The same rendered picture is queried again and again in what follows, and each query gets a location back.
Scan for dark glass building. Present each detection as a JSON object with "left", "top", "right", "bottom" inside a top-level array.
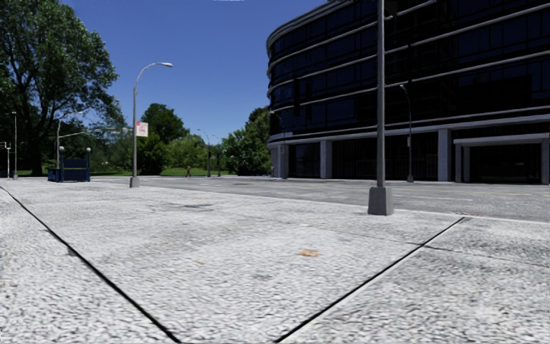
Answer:
[{"left": 266, "top": 0, "right": 550, "bottom": 186}]

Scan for tree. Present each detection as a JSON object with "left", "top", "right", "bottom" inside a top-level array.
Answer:
[{"left": 0, "top": 0, "right": 125, "bottom": 178}]

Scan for grey street lamp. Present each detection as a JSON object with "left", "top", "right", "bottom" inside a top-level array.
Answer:
[
  {"left": 129, "top": 62, "right": 173, "bottom": 188},
  {"left": 55, "top": 110, "right": 87, "bottom": 171},
  {"left": 399, "top": 83, "right": 415, "bottom": 183},
  {"left": 11, "top": 111, "right": 19, "bottom": 181}
]

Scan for sign on a post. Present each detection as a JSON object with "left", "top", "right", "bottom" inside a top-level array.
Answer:
[{"left": 0, "top": 141, "right": 12, "bottom": 179}]

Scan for trees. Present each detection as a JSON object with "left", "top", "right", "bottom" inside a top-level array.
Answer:
[{"left": 85, "top": 102, "right": 272, "bottom": 176}]

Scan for traffic light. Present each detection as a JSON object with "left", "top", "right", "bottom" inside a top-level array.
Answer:
[{"left": 197, "top": 128, "right": 213, "bottom": 178}]

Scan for grey pole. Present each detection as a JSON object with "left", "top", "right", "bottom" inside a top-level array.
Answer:
[{"left": 367, "top": 0, "right": 395, "bottom": 216}]

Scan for dark stairway railing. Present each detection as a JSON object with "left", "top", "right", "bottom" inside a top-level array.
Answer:
[{"left": 47, "top": 145, "right": 92, "bottom": 183}]

